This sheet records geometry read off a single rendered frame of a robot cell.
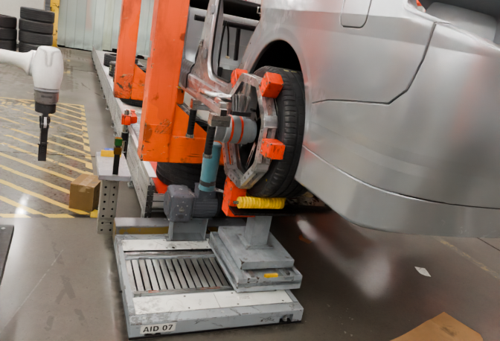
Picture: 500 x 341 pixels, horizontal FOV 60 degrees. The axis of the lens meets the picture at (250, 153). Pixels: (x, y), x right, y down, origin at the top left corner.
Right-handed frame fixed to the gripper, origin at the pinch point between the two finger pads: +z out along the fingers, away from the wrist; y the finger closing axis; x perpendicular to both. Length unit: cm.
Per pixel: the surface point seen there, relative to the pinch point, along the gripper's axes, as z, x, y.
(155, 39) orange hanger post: -49, 52, -50
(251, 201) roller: 17, 94, 10
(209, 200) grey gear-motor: 34, 90, -30
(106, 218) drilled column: 60, 41, -65
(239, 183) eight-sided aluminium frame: 9, 87, 8
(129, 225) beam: 57, 51, -49
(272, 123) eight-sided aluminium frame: -25, 89, 23
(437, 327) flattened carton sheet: 68, 191, 61
